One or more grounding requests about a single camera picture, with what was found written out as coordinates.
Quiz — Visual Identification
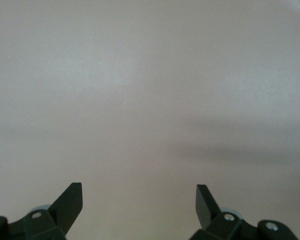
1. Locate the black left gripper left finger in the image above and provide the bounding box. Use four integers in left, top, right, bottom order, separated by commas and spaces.
0, 182, 84, 240

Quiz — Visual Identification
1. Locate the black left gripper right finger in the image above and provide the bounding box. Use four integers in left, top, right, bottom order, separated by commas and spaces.
188, 184, 300, 240

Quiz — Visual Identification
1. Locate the brown table cover sheet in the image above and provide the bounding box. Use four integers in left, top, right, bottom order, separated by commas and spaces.
0, 0, 300, 240

